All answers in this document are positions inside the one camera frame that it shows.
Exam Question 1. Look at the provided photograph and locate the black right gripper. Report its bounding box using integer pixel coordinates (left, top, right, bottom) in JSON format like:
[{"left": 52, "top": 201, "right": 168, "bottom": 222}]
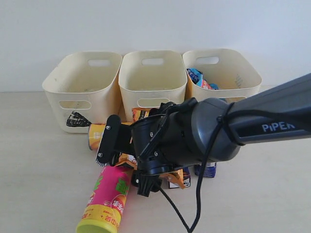
[{"left": 96, "top": 101, "right": 185, "bottom": 197}]

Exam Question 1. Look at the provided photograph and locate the orange noodle packet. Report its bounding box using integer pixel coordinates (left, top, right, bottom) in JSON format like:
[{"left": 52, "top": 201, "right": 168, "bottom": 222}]
[{"left": 114, "top": 107, "right": 191, "bottom": 190}]

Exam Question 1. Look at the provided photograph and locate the purple juice carton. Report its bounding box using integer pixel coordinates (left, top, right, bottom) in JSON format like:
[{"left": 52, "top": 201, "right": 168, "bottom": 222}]
[{"left": 167, "top": 167, "right": 191, "bottom": 189}]

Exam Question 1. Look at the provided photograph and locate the white blue milk carton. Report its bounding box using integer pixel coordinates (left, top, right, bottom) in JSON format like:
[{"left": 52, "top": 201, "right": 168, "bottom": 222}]
[{"left": 194, "top": 163, "right": 217, "bottom": 178}]

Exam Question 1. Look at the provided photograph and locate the blue noodle packet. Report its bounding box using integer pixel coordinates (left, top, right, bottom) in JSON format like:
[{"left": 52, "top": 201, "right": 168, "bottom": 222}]
[{"left": 187, "top": 68, "right": 219, "bottom": 90}]

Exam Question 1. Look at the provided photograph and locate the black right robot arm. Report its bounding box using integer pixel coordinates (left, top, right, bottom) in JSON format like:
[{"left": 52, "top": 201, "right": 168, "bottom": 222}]
[{"left": 96, "top": 74, "right": 311, "bottom": 197}]

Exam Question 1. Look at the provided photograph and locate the yellow chips can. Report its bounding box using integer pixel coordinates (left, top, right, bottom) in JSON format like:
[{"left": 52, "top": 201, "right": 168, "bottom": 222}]
[{"left": 88, "top": 124, "right": 105, "bottom": 150}]

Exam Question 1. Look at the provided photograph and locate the pink chips can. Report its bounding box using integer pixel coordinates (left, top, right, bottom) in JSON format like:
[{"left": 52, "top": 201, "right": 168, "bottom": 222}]
[{"left": 76, "top": 166, "right": 133, "bottom": 233}]

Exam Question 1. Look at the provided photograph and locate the cream bin with triangle mark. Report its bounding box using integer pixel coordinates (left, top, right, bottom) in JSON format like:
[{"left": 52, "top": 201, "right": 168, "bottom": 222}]
[{"left": 42, "top": 51, "right": 122, "bottom": 133}]

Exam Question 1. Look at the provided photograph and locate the cream bin with square mark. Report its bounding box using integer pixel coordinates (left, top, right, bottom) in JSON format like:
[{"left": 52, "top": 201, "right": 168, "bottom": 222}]
[{"left": 119, "top": 50, "right": 188, "bottom": 121}]

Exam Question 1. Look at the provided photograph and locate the cream bin with circle mark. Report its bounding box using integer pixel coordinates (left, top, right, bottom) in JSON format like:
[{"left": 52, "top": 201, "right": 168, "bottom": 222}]
[{"left": 182, "top": 49, "right": 262, "bottom": 102}]

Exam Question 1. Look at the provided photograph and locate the black cable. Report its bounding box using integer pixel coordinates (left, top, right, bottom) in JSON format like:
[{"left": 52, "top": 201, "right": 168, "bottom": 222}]
[{"left": 145, "top": 101, "right": 234, "bottom": 233}]

